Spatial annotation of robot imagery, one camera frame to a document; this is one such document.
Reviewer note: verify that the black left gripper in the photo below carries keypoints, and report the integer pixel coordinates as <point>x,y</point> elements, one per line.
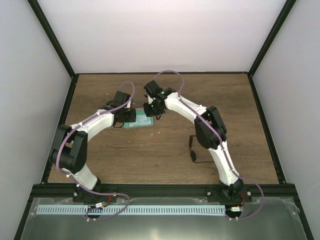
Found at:
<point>132,118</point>

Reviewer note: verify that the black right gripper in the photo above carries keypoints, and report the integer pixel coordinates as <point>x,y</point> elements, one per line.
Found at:
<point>149,113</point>

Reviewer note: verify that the grey glasses case green lining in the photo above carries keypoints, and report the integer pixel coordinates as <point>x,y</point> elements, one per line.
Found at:
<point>130,125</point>

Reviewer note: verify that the light blue cleaning cloth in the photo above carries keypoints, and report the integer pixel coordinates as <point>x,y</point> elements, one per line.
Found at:
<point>142,119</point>

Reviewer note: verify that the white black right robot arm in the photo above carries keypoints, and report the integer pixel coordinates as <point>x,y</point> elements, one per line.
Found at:
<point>210,131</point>

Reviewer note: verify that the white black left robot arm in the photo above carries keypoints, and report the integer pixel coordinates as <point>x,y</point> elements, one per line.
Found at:
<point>70,144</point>

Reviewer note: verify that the black sunglasses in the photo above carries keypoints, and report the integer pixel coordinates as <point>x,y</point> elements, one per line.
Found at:
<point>192,154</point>

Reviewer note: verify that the shiny metal front sheet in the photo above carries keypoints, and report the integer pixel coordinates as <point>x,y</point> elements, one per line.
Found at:
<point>273,218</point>

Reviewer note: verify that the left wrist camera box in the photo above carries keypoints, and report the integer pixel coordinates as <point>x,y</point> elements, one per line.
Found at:
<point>122,98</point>

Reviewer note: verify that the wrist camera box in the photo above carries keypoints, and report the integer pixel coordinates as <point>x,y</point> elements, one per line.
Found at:
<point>122,98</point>
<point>152,89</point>

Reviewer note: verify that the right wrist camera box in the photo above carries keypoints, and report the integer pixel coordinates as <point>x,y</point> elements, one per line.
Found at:
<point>152,89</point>

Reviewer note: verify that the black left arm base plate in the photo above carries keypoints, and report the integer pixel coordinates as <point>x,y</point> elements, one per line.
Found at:
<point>82,196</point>

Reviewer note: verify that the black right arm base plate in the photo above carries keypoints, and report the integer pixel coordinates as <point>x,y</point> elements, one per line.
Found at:
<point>227,195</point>

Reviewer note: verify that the light blue slotted cable duct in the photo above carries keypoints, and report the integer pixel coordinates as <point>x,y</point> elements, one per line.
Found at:
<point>134,210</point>

